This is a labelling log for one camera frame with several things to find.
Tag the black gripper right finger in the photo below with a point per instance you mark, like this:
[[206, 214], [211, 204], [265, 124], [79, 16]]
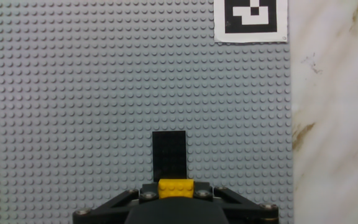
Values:
[[244, 205]]

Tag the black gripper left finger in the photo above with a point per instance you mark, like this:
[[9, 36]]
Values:
[[113, 205]]

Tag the yellow Lego brick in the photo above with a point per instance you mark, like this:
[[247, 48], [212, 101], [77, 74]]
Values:
[[176, 188]]

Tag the black Lego brick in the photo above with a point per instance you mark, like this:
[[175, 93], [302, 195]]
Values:
[[169, 155]]

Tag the grey Lego baseplate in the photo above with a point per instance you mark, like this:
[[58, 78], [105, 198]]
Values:
[[104, 93]]

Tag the black white ArUco marker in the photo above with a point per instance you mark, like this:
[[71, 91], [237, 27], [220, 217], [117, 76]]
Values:
[[250, 20]]

